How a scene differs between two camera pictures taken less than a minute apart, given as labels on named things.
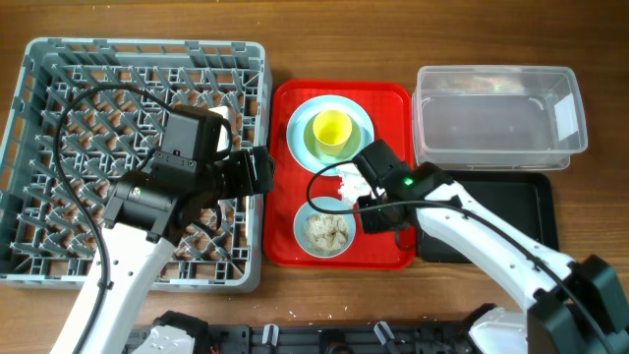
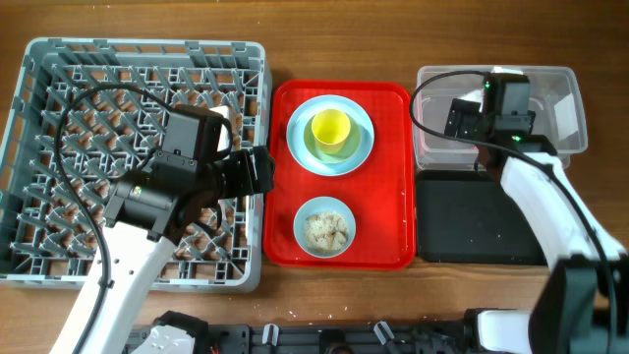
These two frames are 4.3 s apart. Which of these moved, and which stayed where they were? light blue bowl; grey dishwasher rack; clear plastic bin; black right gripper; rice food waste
Moved: black right gripper
Stayed: rice food waste; clear plastic bin; grey dishwasher rack; light blue bowl
